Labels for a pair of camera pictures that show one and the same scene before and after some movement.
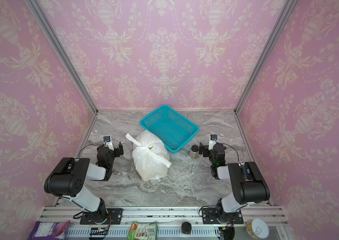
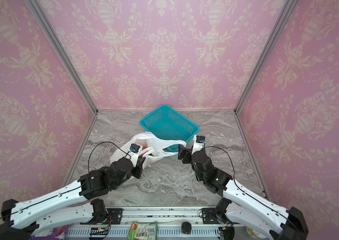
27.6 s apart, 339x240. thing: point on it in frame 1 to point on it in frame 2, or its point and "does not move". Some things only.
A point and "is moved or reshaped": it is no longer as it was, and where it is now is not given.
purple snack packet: x=49 y=230 does not move
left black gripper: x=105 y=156 to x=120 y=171
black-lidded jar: x=186 y=228 does not move
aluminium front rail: x=259 y=223 does not move
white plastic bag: x=150 y=156 is moved or reshaped
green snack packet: x=147 y=231 does not move
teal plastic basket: x=177 y=130 does not move
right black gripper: x=207 y=150 to x=185 y=154
